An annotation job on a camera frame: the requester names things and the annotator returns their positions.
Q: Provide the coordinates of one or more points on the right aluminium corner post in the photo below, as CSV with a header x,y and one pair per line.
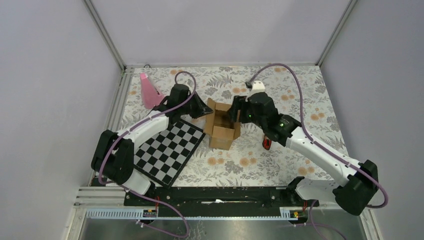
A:
x,y
338,28

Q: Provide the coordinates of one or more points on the brown cardboard express box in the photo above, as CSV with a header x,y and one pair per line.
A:
x,y
221,130

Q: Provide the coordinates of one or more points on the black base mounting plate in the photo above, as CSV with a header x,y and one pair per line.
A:
x,y
229,201

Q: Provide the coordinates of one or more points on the pink triangular block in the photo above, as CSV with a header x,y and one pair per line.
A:
x,y
150,95

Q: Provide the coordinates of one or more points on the floral patterned table mat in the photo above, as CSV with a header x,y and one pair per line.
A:
x,y
299,89

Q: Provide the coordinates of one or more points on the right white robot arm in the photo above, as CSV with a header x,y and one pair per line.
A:
x,y
353,183

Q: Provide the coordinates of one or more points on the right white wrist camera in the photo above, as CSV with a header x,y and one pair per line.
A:
x,y
255,86

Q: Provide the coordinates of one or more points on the red black utility knife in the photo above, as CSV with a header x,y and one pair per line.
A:
x,y
266,143

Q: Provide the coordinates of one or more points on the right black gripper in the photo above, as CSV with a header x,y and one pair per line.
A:
x,y
239,103

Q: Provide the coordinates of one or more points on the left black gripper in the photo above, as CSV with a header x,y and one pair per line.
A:
x,y
202,109

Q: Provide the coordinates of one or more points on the left aluminium corner post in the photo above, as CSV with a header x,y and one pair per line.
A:
x,y
91,8

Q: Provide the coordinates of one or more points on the black white checkerboard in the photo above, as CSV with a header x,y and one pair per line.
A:
x,y
162,157

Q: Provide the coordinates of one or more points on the aluminium corner post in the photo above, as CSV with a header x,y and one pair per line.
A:
x,y
338,28
91,8

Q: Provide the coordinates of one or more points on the white slotted cable duct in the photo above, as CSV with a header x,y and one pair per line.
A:
x,y
142,214

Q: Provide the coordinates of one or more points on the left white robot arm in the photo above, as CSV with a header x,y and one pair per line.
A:
x,y
116,152

